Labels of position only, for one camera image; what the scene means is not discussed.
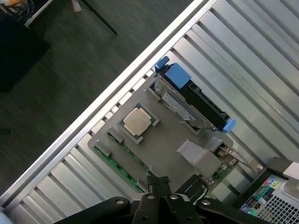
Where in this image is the white-edged desk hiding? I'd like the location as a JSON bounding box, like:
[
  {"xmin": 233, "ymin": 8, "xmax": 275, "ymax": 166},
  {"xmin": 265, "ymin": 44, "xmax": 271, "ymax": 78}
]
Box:
[{"xmin": 23, "ymin": 0, "xmax": 55, "ymax": 28}]

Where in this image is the green RAM stick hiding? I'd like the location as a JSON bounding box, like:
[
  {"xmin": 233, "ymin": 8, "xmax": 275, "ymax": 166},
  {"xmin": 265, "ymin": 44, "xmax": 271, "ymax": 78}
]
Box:
[{"xmin": 93, "ymin": 140, "xmax": 150, "ymax": 189}]

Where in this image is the black PC case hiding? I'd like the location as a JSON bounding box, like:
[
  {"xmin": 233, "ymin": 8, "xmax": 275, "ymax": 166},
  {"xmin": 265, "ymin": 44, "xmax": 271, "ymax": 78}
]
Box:
[{"xmin": 233, "ymin": 156, "xmax": 299, "ymax": 224}]

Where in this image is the silver CPU chip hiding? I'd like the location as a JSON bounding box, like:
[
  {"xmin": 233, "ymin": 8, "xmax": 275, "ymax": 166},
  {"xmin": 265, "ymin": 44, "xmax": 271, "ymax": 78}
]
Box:
[{"xmin": 123, "ymin": 107, "xmax": 151, "ymax": 136}]

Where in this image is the orange and white object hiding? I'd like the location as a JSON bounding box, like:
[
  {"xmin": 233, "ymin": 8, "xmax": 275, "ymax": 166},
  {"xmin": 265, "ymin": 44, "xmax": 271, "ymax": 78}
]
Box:
[{"xmin": 71, "ymin": 0, "xmax": 82, "ymax": 13}]

